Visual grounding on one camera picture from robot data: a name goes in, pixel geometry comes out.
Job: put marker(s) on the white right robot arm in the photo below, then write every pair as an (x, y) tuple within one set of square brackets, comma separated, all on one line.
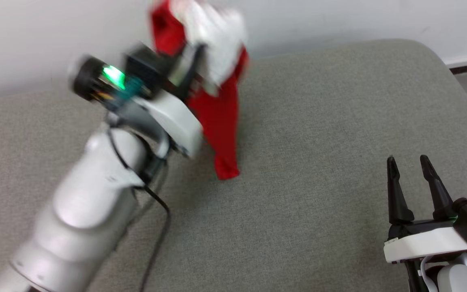
[(456, 280)]

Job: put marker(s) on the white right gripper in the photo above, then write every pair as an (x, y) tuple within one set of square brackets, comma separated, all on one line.
[(424, 243)]

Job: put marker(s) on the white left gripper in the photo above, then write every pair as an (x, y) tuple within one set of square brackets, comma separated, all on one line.
[(176, 121)]

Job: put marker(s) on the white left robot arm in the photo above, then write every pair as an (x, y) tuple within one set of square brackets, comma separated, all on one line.
[(87, 202)]

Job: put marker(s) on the teal left camera connector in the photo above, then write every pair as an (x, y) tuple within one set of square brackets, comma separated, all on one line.
[(130, 91)]

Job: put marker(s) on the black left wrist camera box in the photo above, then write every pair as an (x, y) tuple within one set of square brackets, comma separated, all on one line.
[(144, 65)]

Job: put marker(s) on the red and white garment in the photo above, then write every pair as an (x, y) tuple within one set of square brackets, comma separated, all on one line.
[(217, 121)]

